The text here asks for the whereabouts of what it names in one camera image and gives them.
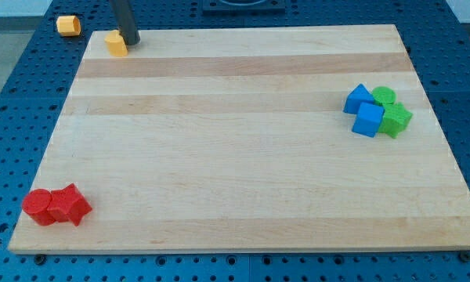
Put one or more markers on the red star block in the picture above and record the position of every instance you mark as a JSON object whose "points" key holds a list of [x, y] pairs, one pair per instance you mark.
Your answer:
{"points": [[68, 205]]}

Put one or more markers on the red cylinder block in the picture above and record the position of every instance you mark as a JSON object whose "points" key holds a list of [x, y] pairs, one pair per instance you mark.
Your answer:
{"points": [[35, 205]]}

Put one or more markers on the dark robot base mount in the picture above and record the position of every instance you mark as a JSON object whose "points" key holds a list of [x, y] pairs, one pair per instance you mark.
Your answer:
{"points": [[242, 6]]}

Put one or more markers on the green cylinder block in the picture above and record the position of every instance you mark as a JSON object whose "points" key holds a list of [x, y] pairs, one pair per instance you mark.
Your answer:
{"points": [[383, 95]]}

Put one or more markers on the yellow hexagon block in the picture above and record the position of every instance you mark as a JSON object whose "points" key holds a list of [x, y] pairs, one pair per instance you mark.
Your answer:
{"points": [[68, 26]]}

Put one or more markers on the blue cube block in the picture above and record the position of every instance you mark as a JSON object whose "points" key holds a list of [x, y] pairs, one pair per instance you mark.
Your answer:
{"points": [[368, 119]]}

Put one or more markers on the green star block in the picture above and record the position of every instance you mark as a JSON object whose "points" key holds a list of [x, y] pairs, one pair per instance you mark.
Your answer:
{"points": [[395, 119]]}

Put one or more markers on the blue triangle block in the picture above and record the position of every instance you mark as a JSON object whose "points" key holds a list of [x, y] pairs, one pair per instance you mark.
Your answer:
{"points": [[357, 96]]}

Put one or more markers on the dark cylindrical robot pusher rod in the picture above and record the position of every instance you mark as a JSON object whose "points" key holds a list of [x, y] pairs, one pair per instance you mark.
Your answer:
{"points": [[126, 21]]}

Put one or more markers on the yellow heart block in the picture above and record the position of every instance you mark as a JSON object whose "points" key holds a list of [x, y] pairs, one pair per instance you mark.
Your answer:
{"points": [[115, 44]]}

